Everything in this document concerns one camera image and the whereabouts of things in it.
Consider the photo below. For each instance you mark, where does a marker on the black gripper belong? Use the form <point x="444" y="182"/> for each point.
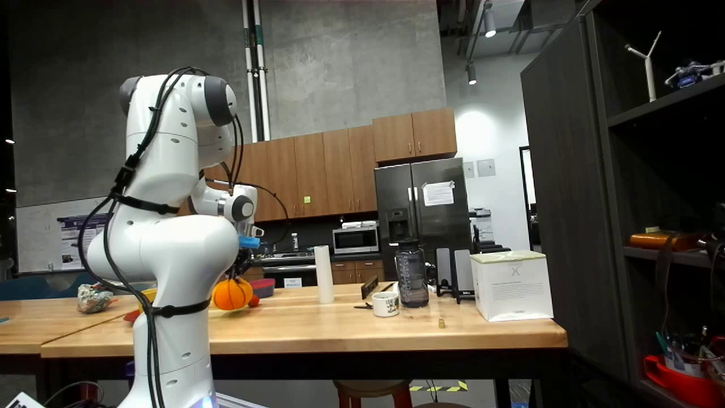
<point x="250" y="255"/>

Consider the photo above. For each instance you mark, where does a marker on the small orange pumpkin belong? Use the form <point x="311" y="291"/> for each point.
<point x="230" y="296"/>

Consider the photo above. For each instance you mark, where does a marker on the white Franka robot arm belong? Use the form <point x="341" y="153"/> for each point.
<point x="172" y="251"/>

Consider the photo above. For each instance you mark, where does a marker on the small strawberry toy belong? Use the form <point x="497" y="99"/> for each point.
<point x="253" y="303"/>

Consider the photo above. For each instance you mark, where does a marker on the small yellow toy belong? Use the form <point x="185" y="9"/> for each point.
<point x="148" y="293"/>

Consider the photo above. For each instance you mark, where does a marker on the small red toy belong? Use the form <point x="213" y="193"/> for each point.
<point x="132" y="316"/>

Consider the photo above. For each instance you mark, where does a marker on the blue toy vehicle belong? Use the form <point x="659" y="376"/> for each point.
<point x="688" y="75"/>

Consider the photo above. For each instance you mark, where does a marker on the red bowl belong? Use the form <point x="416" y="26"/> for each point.
<point x="264" y="286"/>

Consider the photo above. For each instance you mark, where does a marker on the white cylinder roll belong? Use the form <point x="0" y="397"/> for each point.
<point x="322" y="265"/>

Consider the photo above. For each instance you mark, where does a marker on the silver microwave oven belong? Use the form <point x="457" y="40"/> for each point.
<point x="353" y="239"/>

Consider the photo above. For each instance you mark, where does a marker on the small dark tilted block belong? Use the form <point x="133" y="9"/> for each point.
<point x="369" y="286"/>

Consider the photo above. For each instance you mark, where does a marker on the white mug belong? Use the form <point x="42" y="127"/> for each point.
<point x="385" y="303"/>

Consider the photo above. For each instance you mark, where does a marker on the clear plastic bag bundle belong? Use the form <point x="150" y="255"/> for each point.
<point x="93" y="298"/>

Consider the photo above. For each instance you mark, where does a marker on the dark transparent jar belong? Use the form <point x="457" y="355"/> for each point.
<point x="412" y="276"/>

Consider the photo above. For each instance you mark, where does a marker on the red stool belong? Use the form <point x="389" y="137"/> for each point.
<point x="369" y="392"/>

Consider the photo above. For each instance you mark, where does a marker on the black refrigerator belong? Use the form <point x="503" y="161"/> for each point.
<point x="422" y="227"/>

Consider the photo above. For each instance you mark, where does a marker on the vertical metal pipes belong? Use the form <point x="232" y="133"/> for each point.
<point x="257" y="69"/>

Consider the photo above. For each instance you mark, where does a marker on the white paper sheet on refrigerator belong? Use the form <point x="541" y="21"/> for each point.
<point x="437" y="193"/>

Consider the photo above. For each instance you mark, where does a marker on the yellow green leafy object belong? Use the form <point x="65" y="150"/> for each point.
<point x="435" y="388"/>

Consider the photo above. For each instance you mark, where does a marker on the white cardboard box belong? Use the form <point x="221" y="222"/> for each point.
<point x="513" y="286"/>

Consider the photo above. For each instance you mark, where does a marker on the ceiling spot lamp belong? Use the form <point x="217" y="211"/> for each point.
<point x="469" y="74"/>
<point x="489" y="23"/>

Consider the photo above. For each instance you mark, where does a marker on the dark shelf unit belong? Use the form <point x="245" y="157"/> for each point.
<point x="566" y="227"/>

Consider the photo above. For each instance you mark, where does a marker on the orange cylinder on shelf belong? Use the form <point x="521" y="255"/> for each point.
<point x="652" y="239"/>

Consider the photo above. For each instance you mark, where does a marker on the red bucket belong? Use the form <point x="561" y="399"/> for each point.
<point x="680" y="382"/>

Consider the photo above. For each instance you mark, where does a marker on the white wind turbine model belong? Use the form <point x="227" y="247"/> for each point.
<point x="646" y="69"/>

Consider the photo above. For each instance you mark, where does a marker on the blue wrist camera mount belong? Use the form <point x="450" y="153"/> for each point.
<point x="250" y="242"/>

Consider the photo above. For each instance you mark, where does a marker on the black table frame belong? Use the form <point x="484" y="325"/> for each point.
<point x="341" y="364"/>

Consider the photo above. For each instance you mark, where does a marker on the brown wooden wall cabinets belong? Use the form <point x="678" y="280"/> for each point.
<point x="353" y="167"/>

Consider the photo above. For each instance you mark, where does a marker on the white wall poster board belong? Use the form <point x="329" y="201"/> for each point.
<point x="46" y="242"/>

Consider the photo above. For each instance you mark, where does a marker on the wall notice sheet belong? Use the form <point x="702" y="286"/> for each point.
<point x="484" y="167"/>

